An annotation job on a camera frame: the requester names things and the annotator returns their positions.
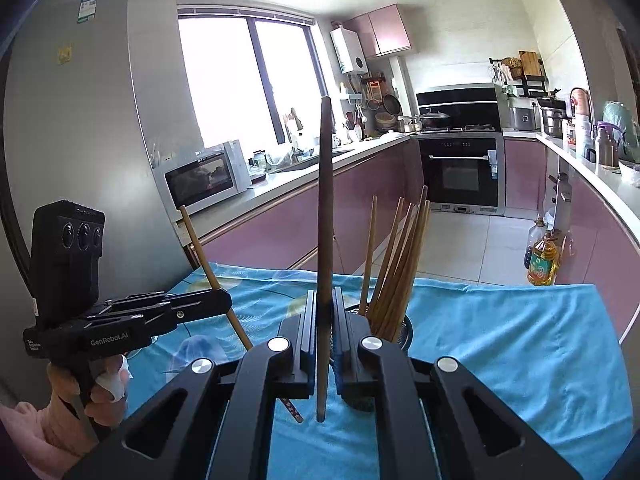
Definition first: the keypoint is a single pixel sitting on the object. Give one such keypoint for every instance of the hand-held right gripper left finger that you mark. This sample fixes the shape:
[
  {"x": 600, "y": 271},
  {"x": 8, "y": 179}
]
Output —
[{"x": 311, "y": 340}]

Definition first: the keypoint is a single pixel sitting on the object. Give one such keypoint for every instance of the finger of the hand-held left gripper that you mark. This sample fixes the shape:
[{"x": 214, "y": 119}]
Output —
[{"x": 195, "y": 305}]

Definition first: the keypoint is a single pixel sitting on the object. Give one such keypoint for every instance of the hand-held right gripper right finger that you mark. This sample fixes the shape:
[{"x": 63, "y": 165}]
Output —
[{"x": 339, "y": 340}]

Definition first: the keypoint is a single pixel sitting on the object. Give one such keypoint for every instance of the black mesh holder cup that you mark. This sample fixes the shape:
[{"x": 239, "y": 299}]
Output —
[{"x": 404, "y": 330}]

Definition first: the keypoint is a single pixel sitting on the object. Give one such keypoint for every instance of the bundle of wooden chopsticks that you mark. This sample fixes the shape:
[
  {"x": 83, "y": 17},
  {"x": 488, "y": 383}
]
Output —
[{"x": 395, "y": 285}]

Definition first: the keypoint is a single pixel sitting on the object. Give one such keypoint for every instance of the person's left forearm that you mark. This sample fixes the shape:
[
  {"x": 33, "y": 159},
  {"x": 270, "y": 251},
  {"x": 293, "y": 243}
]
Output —
[{"x": 35, "y": 440}]

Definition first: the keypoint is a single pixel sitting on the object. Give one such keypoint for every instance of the person's left hand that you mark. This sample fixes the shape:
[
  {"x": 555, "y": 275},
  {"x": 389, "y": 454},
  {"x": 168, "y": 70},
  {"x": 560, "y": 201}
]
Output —
[{"x": 107, "y": 407}]

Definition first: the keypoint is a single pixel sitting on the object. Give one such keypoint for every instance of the long pink base cabinet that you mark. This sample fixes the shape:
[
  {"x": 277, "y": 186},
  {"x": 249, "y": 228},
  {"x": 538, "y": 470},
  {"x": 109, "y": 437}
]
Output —
[{"x": 280, "y": 225}]

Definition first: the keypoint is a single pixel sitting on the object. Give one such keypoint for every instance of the white microwave oven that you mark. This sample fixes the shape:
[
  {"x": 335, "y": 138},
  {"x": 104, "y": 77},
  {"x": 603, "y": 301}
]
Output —
[{"x": 200, "y": 180}]

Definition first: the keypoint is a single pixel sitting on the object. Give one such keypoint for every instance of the silver refrigerator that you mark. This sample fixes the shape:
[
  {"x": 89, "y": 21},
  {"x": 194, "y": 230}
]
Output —
[{"x": 90, "y": 135}]

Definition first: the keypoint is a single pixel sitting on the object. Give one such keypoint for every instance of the blue printed tablecloth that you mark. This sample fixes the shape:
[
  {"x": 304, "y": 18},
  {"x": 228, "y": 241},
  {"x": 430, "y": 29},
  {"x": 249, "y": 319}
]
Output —
[{"x": 500, "y": 335}]

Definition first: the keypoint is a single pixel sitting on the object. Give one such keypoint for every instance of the black built-in oven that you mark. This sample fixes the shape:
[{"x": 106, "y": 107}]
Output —
[{"x": 460, "y": 175}]

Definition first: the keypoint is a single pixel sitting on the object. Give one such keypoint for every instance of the clear plastic bottle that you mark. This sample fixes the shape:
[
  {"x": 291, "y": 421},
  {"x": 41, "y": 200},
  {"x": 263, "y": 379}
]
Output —
[{"x": 531, "y": 240}]

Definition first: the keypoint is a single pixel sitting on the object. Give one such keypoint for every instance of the yellow cooking oil bottle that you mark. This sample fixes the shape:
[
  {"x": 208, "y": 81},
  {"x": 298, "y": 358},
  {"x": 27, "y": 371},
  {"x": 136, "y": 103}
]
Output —
[{"x": 544, "y": 262}]

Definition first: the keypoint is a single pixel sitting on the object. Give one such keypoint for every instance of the kitchen window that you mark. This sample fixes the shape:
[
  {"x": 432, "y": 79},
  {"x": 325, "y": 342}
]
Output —
[{"x": 220, "y": 75}]

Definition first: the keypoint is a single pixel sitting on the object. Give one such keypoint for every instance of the wok with lid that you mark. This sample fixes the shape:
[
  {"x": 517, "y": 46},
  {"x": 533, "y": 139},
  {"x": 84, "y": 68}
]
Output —
[{"x": 435, "y": 120}]

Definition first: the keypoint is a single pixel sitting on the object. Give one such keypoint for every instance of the hanging frying pan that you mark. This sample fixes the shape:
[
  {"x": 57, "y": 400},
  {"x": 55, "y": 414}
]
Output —
[{"x": 391, "y": 105}]

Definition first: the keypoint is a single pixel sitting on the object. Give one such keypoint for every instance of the narrow pink base cabinet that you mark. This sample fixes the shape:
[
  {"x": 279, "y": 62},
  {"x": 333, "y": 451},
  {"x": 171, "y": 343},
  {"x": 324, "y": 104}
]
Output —
[{"x": 525, "y": 175}]

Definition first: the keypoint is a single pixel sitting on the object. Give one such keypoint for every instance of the black range hood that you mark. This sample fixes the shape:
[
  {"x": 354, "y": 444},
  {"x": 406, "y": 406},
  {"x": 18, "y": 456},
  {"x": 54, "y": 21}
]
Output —
[{"x": 457, "y": 105}]

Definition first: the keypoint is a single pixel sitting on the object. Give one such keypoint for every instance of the curved pink base cabinet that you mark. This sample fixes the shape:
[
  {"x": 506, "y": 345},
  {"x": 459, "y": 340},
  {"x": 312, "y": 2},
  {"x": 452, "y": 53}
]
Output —
[{"x": 595, "y": 240}]

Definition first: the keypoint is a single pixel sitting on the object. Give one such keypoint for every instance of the white water heater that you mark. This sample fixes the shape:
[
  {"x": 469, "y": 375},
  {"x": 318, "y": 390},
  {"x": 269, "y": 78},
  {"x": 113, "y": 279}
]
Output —
[{"x": 350, "y": 50}]

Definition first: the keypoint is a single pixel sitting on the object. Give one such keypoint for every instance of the silver rice cooker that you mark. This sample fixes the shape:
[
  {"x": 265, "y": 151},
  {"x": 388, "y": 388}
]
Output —
[{"x": 524, "y": 115}]

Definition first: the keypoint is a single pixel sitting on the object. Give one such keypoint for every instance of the steel steamer pot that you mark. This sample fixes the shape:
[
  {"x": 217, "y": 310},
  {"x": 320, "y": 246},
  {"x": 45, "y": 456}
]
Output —
[{"x": 554, "y": 122}]

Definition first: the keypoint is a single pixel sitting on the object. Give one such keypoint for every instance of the black countertop storage rack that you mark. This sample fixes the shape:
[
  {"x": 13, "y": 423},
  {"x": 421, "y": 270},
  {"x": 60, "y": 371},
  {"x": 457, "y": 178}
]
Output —
[{"x": 530, "y": 77}]

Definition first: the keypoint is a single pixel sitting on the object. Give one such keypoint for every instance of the pink white tall container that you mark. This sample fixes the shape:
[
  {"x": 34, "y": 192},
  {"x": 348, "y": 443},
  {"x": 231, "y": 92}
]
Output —
[{"x": 582, "y": 125}]

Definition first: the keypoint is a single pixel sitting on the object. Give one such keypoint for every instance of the steel thermos bottle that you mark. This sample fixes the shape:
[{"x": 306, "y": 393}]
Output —
[{"x": 606, "y": 147}]

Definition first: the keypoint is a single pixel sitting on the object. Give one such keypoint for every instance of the green bag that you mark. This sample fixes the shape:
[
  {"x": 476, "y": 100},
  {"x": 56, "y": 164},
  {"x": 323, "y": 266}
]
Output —
[{"x": 625, "y": 125}]

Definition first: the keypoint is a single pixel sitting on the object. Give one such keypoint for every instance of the pink wall cabinet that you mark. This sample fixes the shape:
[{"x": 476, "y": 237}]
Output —
[{"x": 385, "y": 30}]

